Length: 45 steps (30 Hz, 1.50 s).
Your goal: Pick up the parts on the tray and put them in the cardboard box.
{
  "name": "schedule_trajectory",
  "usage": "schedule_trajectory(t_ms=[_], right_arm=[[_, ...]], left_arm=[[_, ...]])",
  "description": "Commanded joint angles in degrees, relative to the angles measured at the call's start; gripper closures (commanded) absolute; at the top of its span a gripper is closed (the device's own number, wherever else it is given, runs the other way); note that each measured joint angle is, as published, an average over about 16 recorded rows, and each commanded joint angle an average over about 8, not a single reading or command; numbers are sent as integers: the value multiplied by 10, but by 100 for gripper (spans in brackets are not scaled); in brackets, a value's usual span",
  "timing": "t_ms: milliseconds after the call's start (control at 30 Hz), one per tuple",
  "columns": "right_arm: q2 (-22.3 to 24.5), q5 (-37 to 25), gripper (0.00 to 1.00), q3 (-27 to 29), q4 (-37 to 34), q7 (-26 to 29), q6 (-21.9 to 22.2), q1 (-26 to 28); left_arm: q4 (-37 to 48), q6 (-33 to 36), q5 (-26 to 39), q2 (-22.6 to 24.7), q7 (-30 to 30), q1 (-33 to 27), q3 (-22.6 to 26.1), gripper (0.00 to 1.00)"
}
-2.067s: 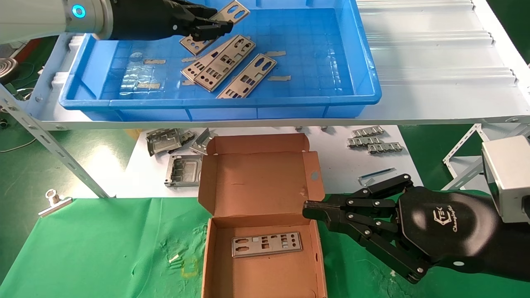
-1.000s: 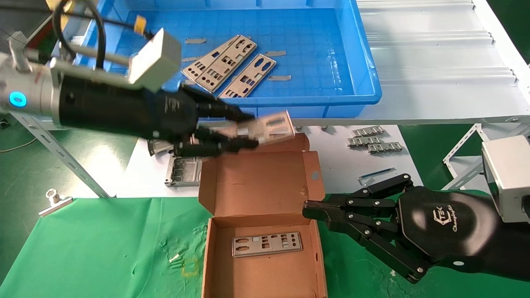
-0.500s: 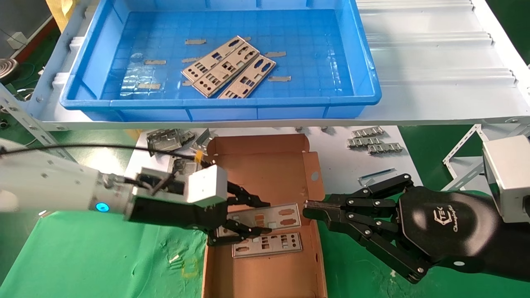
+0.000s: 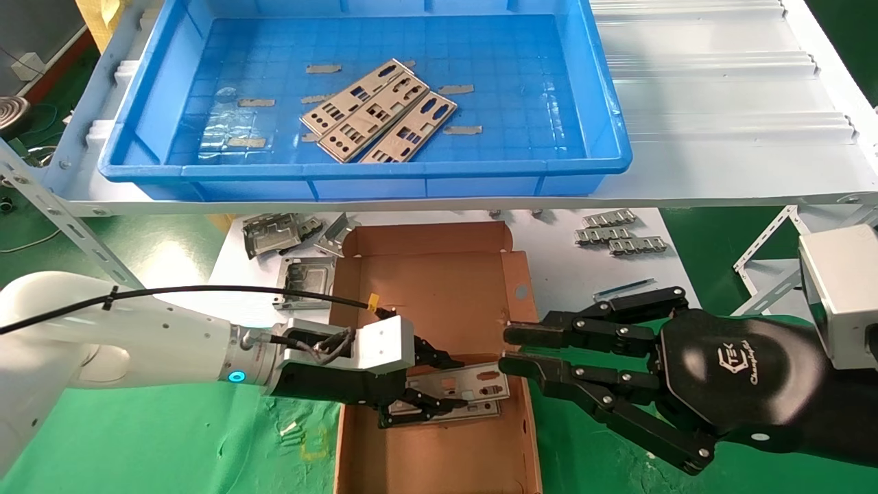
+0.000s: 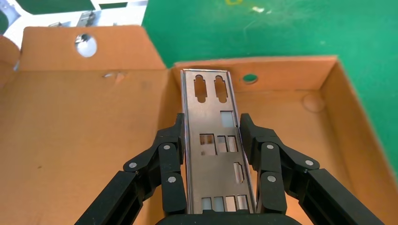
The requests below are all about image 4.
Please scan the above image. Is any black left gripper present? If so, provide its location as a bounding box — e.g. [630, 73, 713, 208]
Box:
[270, 336, 470, 430]

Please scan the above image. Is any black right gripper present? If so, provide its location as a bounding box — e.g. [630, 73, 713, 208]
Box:
[498, 287, 878, 476]

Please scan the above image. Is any silver metal io shield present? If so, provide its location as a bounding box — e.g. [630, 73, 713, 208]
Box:
[300, 59, 414, 136]
[388, 398, 501, 423]
[360, 91, 458, 164]
[406, 362, 512, 405]
[319, 72, 431, 163]

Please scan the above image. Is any brown cardboard box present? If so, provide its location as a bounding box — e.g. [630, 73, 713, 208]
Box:
[328, 221, 543, 494]

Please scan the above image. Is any blue plastic tray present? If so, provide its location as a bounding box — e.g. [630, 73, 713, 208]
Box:
[97, 0, 633, 202]

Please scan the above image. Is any yellow cardboard piece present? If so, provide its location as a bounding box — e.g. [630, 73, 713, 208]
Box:
[74, 0, 128, 53]

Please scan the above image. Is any white socket box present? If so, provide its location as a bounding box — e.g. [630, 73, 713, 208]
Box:
[10, 51, 46, 80]

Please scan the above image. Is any thin blue-edged metal strip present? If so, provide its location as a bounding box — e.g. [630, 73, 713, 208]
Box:
[593, 277, 656, 304]

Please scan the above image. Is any slotted metal strip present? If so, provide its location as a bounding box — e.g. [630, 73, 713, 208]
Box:
[582, 209, 637, 229]
[575, 226, 634, 246]
[608, 235, 668, 257]

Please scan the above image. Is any white board sheet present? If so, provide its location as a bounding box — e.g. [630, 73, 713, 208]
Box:
[206, 208, 702, 330]

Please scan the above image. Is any white angle steel brace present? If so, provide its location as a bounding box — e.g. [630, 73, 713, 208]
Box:
[733, 204, 802, 274]
[744, 206, 878, 318]

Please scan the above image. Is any green cloth mat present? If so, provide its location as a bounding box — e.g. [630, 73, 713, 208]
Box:
[0, 314, 878, 494]

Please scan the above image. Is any perforated steel shelf leg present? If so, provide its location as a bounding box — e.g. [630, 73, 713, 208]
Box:
[0, 139, 145, 289]

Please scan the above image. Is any metal spiral coil disc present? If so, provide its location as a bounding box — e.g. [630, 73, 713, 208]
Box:
[0, 96, 32, 132]

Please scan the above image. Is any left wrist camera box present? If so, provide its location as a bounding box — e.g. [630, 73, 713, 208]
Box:
[283, 316, 416, 375]

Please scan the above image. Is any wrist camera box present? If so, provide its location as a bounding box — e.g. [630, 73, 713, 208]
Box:
[798, 225, 878, 372]
[283, 316, 416, 375]

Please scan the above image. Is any square metal socket frame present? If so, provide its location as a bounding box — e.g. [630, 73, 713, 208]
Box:
[273, 257, 337, 311]

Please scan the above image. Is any bent metal bracket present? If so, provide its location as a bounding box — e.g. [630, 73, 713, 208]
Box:
[314, 211, 361, 259]

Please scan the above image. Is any large metal socket bracket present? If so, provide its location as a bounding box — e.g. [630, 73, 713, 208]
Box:
[242, 213, 302, 260]

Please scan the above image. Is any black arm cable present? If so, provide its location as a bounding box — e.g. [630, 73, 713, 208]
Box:
[0, 284, 379, 366]

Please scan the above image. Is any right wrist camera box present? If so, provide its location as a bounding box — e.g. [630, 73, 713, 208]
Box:
[798, 225, 878, 372]

